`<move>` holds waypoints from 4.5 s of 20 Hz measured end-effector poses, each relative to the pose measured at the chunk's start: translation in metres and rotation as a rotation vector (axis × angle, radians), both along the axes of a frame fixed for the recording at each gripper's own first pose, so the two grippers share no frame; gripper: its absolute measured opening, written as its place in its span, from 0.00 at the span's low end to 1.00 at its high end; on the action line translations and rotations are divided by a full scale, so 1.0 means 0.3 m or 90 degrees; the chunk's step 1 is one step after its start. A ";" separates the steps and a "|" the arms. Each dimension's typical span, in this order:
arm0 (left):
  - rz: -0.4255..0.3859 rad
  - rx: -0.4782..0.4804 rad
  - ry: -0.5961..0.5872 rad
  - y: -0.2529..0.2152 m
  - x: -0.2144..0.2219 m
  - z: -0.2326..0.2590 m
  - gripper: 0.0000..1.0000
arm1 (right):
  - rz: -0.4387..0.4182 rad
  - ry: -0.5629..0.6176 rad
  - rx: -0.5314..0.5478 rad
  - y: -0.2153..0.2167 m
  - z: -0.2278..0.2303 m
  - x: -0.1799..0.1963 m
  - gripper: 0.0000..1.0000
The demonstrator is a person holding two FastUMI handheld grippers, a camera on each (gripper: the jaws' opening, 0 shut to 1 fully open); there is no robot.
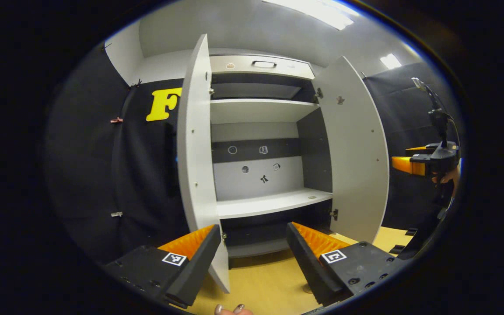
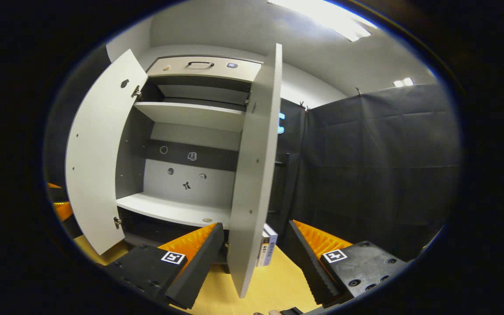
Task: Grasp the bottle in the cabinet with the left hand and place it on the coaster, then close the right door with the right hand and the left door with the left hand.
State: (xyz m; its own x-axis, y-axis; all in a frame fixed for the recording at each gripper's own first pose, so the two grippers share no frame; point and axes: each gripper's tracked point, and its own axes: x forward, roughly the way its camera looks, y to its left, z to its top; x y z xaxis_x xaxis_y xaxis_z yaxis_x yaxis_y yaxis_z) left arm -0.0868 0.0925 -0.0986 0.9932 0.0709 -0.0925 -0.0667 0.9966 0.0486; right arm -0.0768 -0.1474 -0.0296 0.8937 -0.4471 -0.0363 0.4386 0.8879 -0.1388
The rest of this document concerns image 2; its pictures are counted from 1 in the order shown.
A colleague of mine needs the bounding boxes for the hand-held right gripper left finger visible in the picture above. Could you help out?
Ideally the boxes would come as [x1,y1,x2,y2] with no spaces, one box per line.
[103,222,225,309]

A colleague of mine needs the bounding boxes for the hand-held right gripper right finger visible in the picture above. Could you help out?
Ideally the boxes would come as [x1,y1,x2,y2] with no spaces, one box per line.
[287,219,409,308]

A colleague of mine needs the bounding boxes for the white cabinet door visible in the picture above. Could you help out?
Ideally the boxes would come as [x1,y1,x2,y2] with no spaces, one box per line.
[227,43,284,299]
[64,49,149,256]

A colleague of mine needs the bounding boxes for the white and grey cabinet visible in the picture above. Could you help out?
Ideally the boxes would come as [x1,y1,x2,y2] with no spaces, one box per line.
[114,55,264,275]

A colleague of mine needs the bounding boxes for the white cabinet shelf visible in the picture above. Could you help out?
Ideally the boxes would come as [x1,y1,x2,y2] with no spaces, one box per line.
[133,101,246,133]

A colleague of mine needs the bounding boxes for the white cabinet drawer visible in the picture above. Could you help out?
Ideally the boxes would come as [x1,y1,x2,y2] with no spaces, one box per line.
[147,56,263,83]

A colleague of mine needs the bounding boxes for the upright books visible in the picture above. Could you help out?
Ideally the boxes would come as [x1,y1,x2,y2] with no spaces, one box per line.
[256,223,279,268]

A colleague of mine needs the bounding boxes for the long ceiling light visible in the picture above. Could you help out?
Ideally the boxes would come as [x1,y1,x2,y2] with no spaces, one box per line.
[267,0,378,42]

